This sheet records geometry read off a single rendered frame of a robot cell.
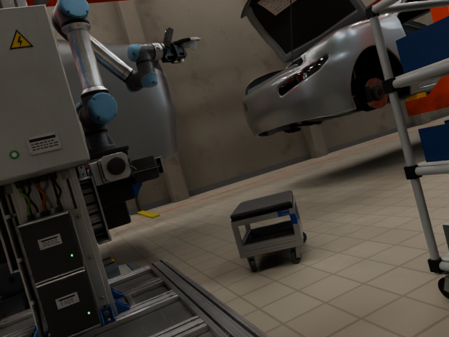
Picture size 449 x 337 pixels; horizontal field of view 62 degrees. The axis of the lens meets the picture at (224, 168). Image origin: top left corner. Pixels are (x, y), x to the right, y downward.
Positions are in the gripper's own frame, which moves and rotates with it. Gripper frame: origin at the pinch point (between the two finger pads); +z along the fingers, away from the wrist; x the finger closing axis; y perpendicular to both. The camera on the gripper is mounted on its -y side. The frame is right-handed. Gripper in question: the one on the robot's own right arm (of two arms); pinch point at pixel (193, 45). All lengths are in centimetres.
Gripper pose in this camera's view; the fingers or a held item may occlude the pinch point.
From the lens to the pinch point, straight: 199.0
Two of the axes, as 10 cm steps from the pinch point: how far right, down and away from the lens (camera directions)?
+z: 7.7, -2.4, 5.9
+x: 5.3, -2.5, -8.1
